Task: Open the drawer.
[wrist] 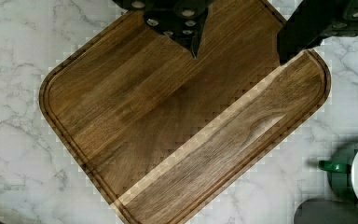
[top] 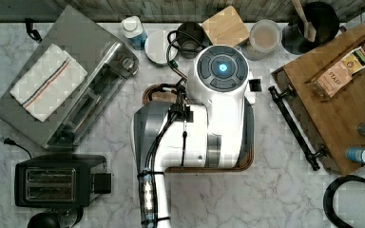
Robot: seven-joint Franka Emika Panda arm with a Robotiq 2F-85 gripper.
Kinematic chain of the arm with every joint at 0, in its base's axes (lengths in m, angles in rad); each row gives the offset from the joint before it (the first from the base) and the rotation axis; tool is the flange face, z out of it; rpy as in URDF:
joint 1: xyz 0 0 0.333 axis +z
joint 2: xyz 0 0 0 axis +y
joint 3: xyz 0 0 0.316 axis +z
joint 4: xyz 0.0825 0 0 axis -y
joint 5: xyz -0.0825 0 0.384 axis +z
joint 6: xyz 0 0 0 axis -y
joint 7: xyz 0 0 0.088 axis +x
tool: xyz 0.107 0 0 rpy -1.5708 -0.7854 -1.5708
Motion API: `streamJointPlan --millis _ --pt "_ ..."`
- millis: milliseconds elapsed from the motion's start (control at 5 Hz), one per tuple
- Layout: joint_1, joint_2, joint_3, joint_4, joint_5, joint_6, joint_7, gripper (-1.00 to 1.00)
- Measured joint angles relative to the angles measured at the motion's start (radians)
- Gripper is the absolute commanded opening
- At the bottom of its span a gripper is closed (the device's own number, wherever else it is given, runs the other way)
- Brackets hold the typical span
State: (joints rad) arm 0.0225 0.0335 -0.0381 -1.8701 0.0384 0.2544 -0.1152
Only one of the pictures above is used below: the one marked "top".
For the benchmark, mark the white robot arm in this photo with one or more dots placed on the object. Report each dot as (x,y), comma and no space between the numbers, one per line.
(210,126)

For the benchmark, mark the wooden drawer box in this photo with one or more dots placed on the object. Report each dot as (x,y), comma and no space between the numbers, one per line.
(330,125)

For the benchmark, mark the green mug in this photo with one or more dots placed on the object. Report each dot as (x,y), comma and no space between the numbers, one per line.
(155,47)

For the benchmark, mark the dark grey cup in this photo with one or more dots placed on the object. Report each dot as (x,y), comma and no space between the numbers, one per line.
(190,35)

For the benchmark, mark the silver toaster oven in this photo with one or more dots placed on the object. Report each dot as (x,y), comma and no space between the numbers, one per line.
(108,62)

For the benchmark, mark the teal canister with wooden lid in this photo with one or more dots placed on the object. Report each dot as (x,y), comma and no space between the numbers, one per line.
(226,28)

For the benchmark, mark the white-capped blue bottle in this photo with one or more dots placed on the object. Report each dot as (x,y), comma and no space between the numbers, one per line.
(134,31)

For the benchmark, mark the glass jar of cereal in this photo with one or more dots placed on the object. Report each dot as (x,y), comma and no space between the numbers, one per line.
(265,37)

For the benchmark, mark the white striped towel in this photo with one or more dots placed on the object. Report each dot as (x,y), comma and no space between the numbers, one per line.
(47,84)

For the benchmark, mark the black two-slot toaster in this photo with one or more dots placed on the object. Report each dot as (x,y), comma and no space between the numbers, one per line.
(61,181)

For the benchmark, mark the tea bag box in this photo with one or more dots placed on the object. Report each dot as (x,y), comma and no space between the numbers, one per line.
(332,80)

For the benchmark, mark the wooden spatula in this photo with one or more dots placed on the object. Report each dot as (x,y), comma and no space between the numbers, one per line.
(309,31)

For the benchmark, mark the black round lid with knob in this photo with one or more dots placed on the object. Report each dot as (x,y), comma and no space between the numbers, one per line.
(57,218)

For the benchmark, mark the black utensil holder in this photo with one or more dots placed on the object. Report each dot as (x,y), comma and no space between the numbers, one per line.
(323,18)

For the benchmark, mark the black paper towel holder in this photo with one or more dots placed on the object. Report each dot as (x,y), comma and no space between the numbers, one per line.
(328,200)

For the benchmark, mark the black power plug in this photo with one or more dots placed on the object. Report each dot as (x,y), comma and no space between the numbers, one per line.
(11,142)

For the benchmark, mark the blue spice bottle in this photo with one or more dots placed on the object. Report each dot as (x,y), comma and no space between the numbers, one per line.
(356,154)

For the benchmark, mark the paper towel roll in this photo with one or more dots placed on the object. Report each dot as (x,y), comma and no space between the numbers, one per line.
(349,200)

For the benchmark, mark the black drawer handle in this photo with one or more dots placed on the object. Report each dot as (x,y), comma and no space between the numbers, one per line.
(278,98)

